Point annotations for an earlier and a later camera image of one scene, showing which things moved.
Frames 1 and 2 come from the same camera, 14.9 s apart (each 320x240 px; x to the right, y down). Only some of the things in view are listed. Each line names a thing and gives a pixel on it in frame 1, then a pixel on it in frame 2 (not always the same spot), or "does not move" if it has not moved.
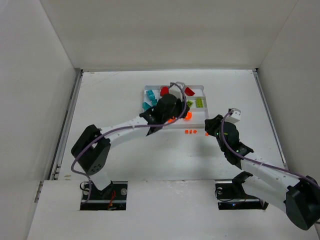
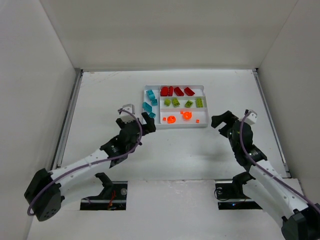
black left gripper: (180, 110) to (135, 124)
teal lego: (145, 106) does not move
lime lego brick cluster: (199, 103) does not move
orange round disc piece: (188, 116) does not move
